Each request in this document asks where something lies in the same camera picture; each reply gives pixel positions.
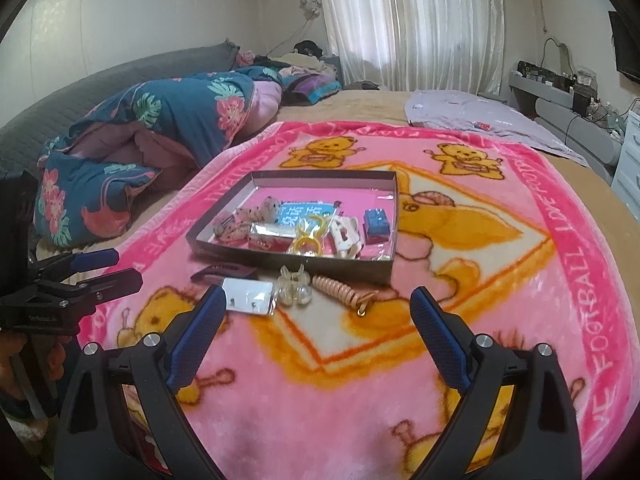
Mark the person's left hand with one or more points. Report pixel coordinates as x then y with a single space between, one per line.
54 360

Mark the white hair claw clip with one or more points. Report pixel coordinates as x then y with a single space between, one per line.
345 237

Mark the black flat television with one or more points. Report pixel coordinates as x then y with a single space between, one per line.
627 50

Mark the cluttered electronic devices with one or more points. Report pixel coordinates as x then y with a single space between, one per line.
555 80

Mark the dark blue floral quilt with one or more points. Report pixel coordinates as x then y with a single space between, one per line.
150 125

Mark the grey shallow cardboard box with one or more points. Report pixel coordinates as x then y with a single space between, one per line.
340 270

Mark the small blue box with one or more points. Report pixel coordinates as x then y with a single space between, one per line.
377 222

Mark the dark maroon hair clip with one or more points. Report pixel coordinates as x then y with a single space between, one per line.
220 272

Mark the purple striped cloth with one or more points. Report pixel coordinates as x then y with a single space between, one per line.
310 87

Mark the white sheer curtain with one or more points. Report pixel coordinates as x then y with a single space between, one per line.
410 20

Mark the lilac cloth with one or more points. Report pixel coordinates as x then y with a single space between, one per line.
475 115

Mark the pink bear printed blanket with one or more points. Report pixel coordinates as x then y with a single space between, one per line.
500 285

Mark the grey shelf unit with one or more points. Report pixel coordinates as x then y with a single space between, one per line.
565 125

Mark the yellow rings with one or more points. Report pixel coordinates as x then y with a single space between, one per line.
307 245

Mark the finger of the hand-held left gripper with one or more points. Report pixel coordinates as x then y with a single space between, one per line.
100 287
90 260

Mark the red floral cloth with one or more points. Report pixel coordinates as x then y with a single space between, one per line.
142 447

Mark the clear packet with white card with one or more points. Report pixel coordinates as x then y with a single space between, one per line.
272 232

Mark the white earring card in bag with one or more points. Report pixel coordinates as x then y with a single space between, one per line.
247 292

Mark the clear plastic hair claw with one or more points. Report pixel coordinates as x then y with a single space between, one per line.
295 285

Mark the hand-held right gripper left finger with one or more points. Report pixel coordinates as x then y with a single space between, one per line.
195 340

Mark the tan bed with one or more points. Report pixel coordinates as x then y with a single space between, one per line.
360 107

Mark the grey padded headboard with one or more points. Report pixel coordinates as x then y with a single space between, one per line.
75 95

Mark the white drawer cabinet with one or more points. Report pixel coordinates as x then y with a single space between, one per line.
630 160

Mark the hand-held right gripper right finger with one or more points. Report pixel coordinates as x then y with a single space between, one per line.
440 340

